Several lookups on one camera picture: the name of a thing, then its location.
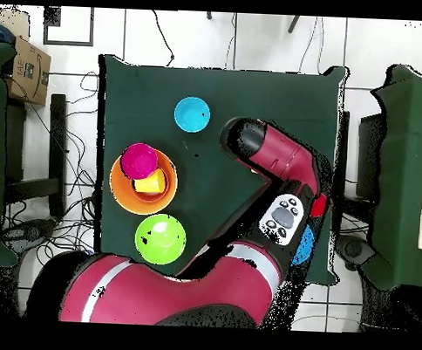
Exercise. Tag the yellow cup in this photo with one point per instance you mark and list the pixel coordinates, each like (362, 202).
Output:
(149, 185)

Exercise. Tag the small light blue bowl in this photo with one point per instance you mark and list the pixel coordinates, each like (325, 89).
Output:
(192, 114)

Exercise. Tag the small orange-red bowl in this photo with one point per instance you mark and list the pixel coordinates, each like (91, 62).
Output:
(150, 197)

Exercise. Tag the small magenta bowl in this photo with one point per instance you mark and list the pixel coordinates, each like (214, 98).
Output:
(139, 161)

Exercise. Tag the large orange-yellow bowl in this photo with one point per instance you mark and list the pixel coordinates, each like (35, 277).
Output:
(121, 192)

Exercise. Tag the red cup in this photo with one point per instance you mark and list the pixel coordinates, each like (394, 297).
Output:
(318, 206)

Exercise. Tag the large blue bowl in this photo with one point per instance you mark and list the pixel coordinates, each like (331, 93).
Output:
(304, 245)

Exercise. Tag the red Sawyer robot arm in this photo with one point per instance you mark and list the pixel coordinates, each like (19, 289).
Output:
(281, 157)

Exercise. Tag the large green bowl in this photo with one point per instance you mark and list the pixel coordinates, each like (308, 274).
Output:
(159, 242)

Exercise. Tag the dark green tablecloth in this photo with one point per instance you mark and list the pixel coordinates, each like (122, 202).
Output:
(218, 88)

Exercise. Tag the black metal stand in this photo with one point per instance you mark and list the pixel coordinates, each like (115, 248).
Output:
(58, 140)

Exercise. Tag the cardboard box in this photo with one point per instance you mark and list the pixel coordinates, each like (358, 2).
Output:
(28, 72)

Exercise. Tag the black square frame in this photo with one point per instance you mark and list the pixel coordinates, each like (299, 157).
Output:
(68, 43)

